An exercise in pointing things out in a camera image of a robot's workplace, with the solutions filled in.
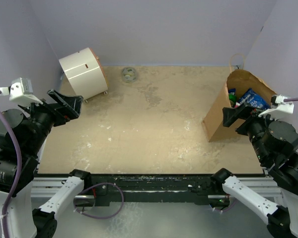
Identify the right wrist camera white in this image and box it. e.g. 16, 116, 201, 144
258, 95, 294, 120

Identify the white cylindrical container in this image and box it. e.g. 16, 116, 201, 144
59, 48, 109, 100

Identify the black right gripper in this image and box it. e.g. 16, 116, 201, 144
222, 100, 281, 162

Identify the blue chips bag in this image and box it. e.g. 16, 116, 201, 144
236, 88, 270, 110

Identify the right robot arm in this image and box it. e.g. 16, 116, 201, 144
211, 103, 298, 238

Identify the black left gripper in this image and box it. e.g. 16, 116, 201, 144
20, 88, 83, 154

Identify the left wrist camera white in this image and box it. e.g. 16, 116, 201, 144
0, 77, 43, 107

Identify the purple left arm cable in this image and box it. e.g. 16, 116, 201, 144
0, 91, 22, 238

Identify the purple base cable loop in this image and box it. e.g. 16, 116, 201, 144
73, 182, 125, 220

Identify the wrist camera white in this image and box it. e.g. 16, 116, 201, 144
258, 95, 294, 120
0, 77, 43, 107

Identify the brown paper bag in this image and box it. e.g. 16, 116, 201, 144
202, 58, 276, 142

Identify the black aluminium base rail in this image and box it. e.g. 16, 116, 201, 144
31, 174, 283, 206

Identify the clear plastic tape roll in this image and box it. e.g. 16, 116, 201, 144
122, 67, 137, 83

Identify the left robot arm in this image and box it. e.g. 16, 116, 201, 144
0, 90, 92, 238

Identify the green snack packet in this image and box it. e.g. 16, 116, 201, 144
228, 88, 237, 108

